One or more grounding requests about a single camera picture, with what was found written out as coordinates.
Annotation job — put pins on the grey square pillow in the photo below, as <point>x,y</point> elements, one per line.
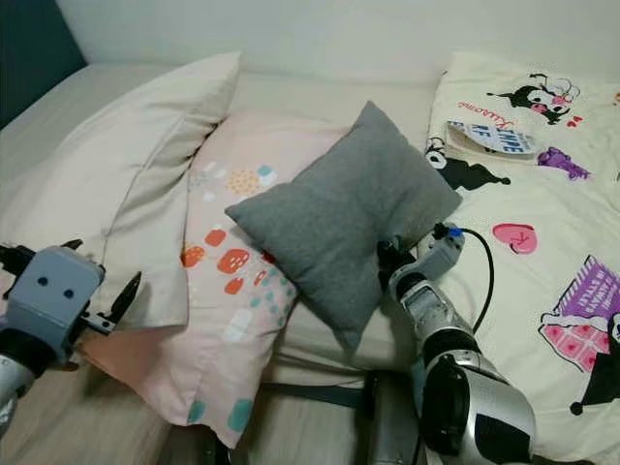
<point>339,218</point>

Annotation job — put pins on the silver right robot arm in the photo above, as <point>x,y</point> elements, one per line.
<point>484,417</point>

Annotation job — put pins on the pink patterned pillow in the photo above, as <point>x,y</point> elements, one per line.
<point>223,320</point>

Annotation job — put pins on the plain beige pillow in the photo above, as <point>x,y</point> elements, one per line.
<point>126,155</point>

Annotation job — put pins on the white blue printed pouch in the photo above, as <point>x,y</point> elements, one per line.
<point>494,138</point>

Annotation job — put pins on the cream cartoon print blanket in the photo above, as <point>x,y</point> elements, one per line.
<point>552,194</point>

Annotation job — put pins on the beige sheeted mattress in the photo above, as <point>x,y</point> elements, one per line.
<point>310,92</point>

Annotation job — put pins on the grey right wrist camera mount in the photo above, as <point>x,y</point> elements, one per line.
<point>436,254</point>

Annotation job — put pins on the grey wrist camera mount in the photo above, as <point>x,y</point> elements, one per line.
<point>53,291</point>
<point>436,254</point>

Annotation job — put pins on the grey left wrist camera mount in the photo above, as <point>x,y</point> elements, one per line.
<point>53,291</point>

